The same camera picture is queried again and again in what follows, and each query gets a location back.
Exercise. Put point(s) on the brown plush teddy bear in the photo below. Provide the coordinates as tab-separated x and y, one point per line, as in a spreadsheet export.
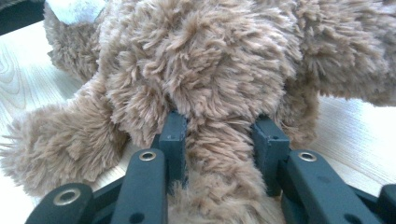
202	62

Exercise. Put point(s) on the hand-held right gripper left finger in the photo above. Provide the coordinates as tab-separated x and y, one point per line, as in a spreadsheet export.
174	146

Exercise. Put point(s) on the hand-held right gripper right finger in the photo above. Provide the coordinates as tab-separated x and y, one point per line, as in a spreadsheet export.
269	146

